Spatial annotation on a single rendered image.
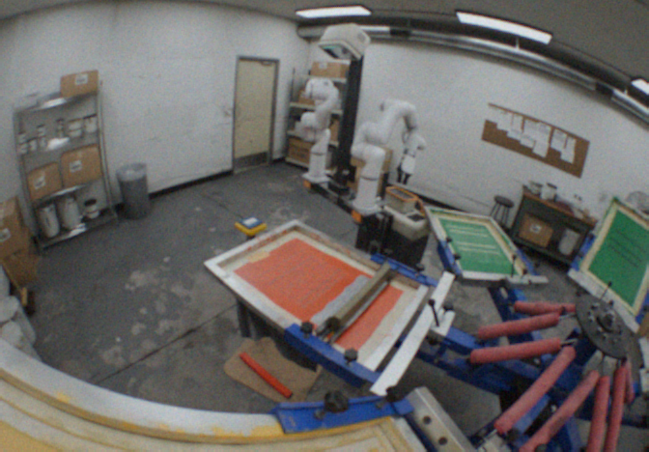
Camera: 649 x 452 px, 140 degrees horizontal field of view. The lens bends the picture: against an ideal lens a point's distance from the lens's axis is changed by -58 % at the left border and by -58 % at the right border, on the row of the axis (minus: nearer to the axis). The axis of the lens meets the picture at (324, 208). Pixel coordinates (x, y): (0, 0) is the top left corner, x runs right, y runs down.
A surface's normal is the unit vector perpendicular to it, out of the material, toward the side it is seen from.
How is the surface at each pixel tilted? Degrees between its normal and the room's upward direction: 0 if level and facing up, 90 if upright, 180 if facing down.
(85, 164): 89
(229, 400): 0
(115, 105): 90
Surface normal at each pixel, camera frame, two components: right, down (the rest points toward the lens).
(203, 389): 0.11, -0.89
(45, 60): 0.79, 0.34
